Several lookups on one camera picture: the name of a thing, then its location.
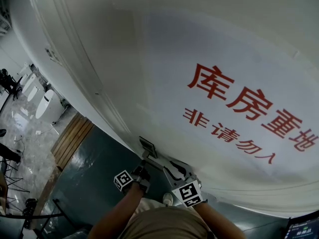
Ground person's beige shirt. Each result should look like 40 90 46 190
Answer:
124 205 215 239

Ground white paper notice red print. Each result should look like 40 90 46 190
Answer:
143 7 319 176

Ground black folding chair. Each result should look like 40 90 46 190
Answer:
0 157 31 194

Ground white oval bathtub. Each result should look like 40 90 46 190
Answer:
35 89 63 125

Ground black mounted display screen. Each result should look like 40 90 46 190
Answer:
284 216 319 239

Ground person's right forearm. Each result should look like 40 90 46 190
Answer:
192 200 250 239

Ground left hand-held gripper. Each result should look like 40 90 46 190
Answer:
114 159 152 197

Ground silver door lock handle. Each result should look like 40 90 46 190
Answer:
139 135 166 172

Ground white door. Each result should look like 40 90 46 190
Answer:
7 0 319 219

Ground black office chair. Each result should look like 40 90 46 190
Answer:
4 76 23 101

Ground person's light trousers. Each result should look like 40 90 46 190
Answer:
134 197 166 210

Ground wooden step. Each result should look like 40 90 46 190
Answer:
50 112 95 172

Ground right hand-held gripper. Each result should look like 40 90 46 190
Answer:
163 160 203 208

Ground person's left forearm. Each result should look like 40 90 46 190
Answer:
87 182 146 239

